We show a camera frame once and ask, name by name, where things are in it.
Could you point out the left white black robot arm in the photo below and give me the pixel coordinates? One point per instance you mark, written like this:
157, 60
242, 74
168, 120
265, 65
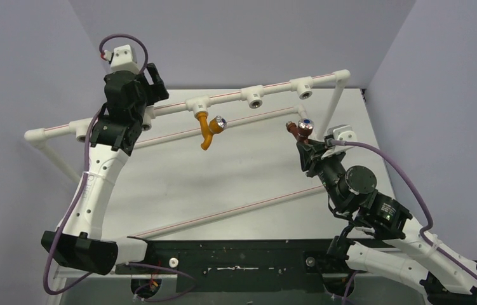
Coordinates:
77, 242

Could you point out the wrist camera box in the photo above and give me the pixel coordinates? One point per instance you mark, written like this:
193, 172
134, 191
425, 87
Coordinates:
340, 133
122, 58

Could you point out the white pipe frame with tees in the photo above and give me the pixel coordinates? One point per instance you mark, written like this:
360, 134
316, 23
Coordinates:
253, 95

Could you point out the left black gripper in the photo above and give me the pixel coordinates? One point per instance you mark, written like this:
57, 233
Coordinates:
155, 91

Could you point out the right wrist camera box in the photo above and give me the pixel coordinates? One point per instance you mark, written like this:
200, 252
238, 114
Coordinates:
340, 133

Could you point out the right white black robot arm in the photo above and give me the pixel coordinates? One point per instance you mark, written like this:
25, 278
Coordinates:
382, 236

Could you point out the red-brown water faucet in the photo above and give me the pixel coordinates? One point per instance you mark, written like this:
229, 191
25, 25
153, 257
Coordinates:
301, 130

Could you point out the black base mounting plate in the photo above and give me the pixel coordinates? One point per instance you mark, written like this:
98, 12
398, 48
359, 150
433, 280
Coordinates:
248, 265

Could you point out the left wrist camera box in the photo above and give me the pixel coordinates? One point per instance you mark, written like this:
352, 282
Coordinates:
122, 58

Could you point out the orange water faucet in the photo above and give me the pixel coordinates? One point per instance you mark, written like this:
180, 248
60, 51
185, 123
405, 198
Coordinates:
210, 128

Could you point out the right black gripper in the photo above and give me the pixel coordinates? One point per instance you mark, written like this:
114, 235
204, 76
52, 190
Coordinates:
310, 155

